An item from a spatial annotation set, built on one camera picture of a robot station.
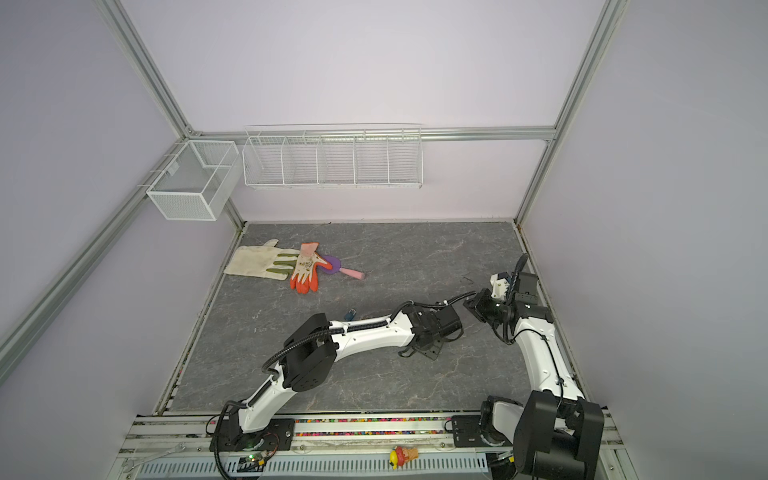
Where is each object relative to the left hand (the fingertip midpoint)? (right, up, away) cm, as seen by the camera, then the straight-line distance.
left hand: (429, 350), depth 86 cm
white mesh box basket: (-76, +51, +11) cm, 92 cm away
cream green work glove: (-59, +25, +24) cm, 69 cm away
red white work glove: (-41, +21, +17) cm, 49 cm away
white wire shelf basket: (-31, +60, +15) cm, 70 cm away
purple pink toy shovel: (-31, +23, +21) cm, 44 cm away
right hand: (+11, +14, -2) cm, 17 cm away
